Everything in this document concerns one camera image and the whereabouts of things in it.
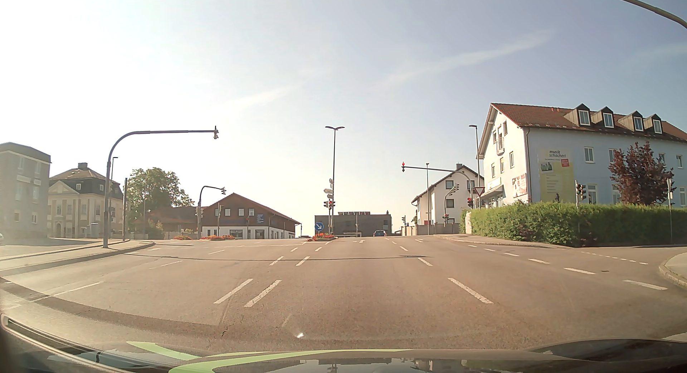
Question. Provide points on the green trimmed hedge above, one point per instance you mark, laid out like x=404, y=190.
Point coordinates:
x=569, y=222

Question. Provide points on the grey paved pavement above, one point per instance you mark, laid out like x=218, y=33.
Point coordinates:
x=59, y=253

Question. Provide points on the flowered traffic island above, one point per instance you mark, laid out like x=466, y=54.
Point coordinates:
x=322, y=236

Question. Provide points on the red-leaved tree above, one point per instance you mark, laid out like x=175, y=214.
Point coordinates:
x=638, y=174

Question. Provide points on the dark flat-roofed building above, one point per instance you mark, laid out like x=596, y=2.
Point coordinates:
x=354, y=223

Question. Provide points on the grey pole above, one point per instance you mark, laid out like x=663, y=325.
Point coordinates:
x=125, y=209

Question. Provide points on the brown and white building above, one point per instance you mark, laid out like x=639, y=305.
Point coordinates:
x=247, y=217

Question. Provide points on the traffic light with signs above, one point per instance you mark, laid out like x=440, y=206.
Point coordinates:
x=329, y=204

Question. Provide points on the beige villa with dark roof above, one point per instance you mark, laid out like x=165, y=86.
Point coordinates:
x=80, y=204

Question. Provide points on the white building with dormers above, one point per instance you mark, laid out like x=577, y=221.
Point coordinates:
x=563, y=158

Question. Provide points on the distant traffic light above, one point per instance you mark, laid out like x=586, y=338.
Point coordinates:
x=403, y=221

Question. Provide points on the grey flat-fronted building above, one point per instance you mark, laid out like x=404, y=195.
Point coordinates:
x=24, y=193

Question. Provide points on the grey asphalt road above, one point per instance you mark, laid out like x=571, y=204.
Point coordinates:
x=365, y=292

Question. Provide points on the car's own bonnet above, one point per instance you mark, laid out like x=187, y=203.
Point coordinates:
x=343, y=359

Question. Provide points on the large green tree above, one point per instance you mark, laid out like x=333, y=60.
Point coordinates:
x=153, y=193

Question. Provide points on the tall double street lamp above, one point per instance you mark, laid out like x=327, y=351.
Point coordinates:
x=333, y=179

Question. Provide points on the red flower bed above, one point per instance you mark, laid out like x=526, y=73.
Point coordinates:
x=217, y=237

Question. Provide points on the white gabled house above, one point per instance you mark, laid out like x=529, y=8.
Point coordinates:
x=445, y=198

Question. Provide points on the pavement beside hedge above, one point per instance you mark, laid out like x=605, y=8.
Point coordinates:
x=499, y=241

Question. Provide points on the blue round arrow sign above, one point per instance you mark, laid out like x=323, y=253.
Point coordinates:
x=319, y=226

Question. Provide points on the kerbed pavement corner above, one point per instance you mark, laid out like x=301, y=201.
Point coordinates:
x=677, y=266

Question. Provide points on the thin street lamp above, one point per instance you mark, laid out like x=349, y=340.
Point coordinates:
x=428, y=196

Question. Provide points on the traffic light behind hedge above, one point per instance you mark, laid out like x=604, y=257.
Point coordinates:
x=580, y=191

